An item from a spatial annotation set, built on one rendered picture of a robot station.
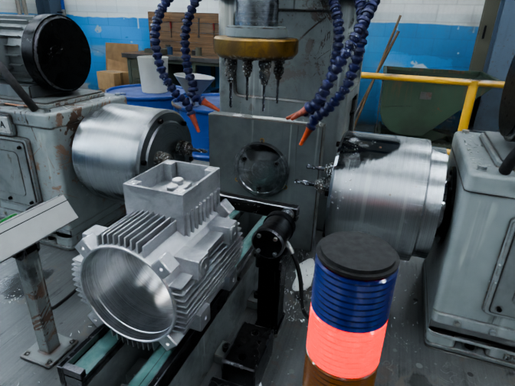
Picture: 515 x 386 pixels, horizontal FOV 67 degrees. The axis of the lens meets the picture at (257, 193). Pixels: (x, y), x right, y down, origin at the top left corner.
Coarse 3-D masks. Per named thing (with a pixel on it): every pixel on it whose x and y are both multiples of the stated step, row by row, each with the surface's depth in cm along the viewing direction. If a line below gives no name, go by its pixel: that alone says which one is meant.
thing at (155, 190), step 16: (144, 176) 61; (160, 176) 66; (176, 176) 68; (192, 176) 66; (208, 176) 61; (128, 192) 57; (144, 192) 56; (160, 192) 55; (176, 192) 55; (192, 192) 57; (208, 192) 62; (128, 208) 59; (144, 208) 57; (160, 208) 56; (176, 208) 55; (192, 208) 58; (208, 208) 62; (176, 224) 56; (192, 224) 58
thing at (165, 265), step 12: (228, 204) 66; (84, 240) 53; (96, 240) 54; (84, 252) 54; (168, 252) 51; (156, 264) 49; (168, 264) 49; (96, 324) 59; (168, 336) 54; (180, 336) 55; (168, 348) 55
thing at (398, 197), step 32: (352, 160) 73; (384, 160) 72; (416, 160) 71; (320, 192) 80; (352, 192) 72; (384, 192) 70; (416, 192) 69; (352, 224) 74; (384, 224) 71; (416, 224) 69; (416, 256) 77
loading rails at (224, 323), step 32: (256, 224) 94; (256, 288) 89; (224, 320) 72; (96, 352) 57; (128, 352) 62; (160, 352) 58; (192, 352) 61; (224, 352) 70; (64, 384) 55; (96, 384) 56; (128, 384) 52; (160, 384) 53; (192, 384) 63
